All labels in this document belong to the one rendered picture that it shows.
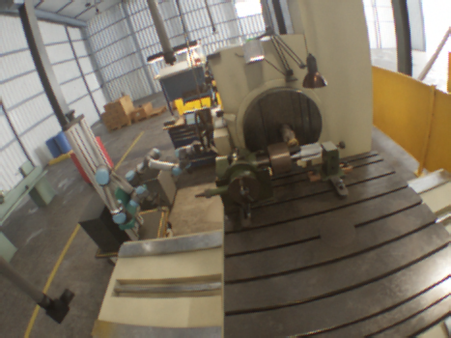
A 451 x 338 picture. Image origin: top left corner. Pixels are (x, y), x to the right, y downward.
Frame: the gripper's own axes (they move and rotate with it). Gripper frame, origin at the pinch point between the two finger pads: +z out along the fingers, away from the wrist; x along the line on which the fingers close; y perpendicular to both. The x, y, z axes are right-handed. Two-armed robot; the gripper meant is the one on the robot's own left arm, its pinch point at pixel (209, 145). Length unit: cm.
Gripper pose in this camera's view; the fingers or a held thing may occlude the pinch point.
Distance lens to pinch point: 197.1
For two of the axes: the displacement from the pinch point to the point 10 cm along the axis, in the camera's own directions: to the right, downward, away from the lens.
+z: 9.7, -2.2, -1.4
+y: -0.7, -7.2, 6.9
